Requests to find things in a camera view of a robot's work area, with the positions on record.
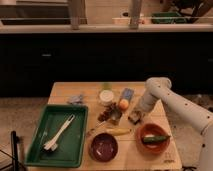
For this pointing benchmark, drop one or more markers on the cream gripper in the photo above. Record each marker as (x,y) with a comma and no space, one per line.
(140,109)

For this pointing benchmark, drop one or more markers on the brown chalkboard eraser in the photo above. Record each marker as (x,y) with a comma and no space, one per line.
(135,117)

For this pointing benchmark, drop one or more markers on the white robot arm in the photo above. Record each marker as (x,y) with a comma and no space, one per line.
(159,88)

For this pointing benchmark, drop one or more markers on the green plastic tray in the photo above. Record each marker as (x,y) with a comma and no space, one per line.
(59,137)

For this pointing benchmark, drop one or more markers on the orange fruit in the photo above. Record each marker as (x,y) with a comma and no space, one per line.
(123,104)

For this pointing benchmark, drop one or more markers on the blue sponge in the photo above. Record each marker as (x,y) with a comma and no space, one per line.
(127,94)

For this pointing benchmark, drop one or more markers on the orange bowl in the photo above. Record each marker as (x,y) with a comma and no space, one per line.
(149,130)

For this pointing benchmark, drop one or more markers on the dark purple grapes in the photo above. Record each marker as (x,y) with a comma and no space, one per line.
(106,114)

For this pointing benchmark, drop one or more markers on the green cucumber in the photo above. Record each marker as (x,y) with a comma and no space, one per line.
(155,139)

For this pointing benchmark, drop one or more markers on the metal measuring cup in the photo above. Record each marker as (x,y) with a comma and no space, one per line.
(114,119)

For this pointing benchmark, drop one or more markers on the white round container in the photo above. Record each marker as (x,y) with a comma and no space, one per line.
(106,97)

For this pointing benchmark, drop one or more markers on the yellow banana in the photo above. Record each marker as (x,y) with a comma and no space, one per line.
(118,131)

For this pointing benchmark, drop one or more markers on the small green object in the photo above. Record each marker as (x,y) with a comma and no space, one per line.
(106,86)

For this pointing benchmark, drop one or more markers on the dark maroon bowl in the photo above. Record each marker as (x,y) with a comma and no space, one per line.
(103,147)

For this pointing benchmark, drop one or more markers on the crumpled grey cloth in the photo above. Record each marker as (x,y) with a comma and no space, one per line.
(75,100)

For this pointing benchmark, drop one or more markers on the green background bin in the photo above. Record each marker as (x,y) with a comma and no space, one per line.
(167,18)

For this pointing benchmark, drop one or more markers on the white dish brush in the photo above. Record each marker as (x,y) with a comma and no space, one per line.
(52,143)

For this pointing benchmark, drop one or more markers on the black chair frame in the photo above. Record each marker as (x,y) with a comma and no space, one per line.
(15,164)

